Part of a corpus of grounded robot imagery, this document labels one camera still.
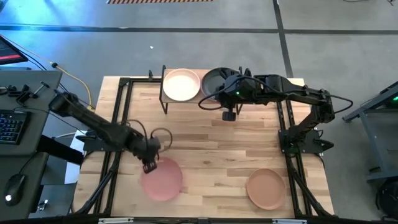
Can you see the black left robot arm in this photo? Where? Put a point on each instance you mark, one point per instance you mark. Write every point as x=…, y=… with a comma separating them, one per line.
x=93, y=123

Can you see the black backlit keyboard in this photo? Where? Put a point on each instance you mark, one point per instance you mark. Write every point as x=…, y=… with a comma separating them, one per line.
x=12, y=127

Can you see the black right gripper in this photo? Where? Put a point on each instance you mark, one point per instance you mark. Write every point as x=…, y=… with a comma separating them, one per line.
x=233, y=90

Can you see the white paper sheet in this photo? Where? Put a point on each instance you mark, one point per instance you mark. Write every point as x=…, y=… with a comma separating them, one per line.
x=72, y=174

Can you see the tan brown plate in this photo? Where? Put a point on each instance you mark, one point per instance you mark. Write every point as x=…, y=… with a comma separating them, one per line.
x=266, y=189

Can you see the wooden shelf black metal frame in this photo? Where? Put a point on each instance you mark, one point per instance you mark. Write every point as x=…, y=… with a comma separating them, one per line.
x=200, y=71

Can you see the black computer monitor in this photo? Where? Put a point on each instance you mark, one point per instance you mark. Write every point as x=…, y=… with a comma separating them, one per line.
x=9, y=53

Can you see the dark charcoal plate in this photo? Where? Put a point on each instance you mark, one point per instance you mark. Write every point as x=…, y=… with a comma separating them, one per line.
x=213, y=84

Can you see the black table clamp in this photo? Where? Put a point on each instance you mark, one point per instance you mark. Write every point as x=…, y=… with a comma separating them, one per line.
x=246, y=71
x=150, y=74

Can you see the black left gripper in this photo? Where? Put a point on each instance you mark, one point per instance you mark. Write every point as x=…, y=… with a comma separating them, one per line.
x=146, y=149

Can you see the cream plate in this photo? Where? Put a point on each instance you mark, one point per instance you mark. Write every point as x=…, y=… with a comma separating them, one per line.
x=181, y=84

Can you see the black computer mouse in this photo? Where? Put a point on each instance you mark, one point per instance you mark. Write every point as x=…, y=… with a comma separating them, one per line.
x=14, y=188

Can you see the small silver clip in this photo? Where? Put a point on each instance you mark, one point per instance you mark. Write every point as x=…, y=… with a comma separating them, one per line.
x=42, y=205

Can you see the black aluminium table frame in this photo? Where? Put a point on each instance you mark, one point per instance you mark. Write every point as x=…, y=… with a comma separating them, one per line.
x=124, y=82

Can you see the grey desk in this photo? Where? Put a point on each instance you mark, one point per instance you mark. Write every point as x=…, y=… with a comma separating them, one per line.
x=46, y=102

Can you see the dark grey cart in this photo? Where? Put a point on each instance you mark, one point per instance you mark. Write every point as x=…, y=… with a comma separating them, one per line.
x=373, y=140

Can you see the light pink plate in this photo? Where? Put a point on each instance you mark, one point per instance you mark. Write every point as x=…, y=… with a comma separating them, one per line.
x=163, y=183

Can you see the silver edge bracket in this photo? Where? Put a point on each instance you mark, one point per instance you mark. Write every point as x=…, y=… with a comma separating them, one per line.
x=115, y=220
x=289, y=221

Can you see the black device green light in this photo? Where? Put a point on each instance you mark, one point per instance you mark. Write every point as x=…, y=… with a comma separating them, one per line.
x=393, y=102

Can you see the black desk strut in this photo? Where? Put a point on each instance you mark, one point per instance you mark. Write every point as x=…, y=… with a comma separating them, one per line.
x=60, y=150

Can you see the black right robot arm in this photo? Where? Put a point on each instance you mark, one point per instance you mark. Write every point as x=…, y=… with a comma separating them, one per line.
x=298, y=93

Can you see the black desk clamp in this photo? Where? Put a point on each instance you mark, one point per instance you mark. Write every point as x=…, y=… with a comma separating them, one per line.
x=14, y=89
x=26, y=96

